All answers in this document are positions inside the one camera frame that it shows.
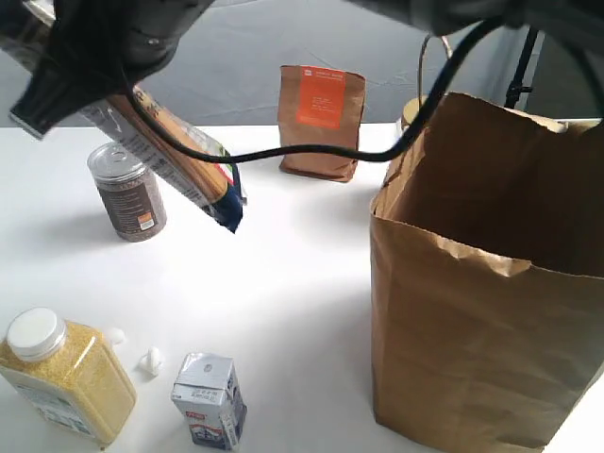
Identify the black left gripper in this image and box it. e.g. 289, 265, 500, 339
9, 1, 211, 138

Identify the spaghetti pasta packet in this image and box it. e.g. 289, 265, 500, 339
80, 87, 245, 232

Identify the large brown paper bag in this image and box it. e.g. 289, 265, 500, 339
370, 93, 603, 452

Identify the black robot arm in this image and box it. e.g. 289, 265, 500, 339
9, 1, 603, 137

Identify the brown labelled clear-lid can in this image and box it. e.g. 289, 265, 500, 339
87, 142, 167, 243

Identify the brown pouch orange label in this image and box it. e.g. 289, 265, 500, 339
277, 65, 365, 182

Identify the small white round cap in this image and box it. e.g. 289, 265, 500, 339
106, 327, 126, 346

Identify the yellow grain jar white lid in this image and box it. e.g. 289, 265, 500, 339
1, 308, 137, 447

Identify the clear jar yellow lid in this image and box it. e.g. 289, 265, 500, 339
395, 94, 428, 139

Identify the small blue white carton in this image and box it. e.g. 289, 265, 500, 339
171, 353, 247, 451

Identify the black stand pole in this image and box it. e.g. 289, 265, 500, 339
504, 27, 539, 109

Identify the black cable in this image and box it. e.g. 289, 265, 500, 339
123, 16, 513, 165

